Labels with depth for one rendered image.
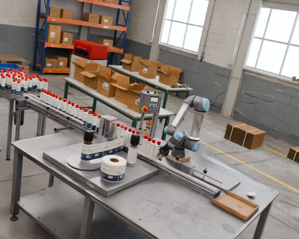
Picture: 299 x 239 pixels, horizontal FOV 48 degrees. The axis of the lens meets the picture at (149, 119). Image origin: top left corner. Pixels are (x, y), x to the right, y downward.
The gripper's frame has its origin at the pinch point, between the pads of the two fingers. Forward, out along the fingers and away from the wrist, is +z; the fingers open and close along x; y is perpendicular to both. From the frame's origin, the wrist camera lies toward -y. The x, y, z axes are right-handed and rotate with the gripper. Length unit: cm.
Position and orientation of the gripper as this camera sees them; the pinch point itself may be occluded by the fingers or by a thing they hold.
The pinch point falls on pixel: (159, 157)
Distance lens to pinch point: 321.0
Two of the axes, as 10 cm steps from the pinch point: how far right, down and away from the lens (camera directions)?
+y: -6.0, 1.3, -7.9
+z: -5.4, 6.6, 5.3
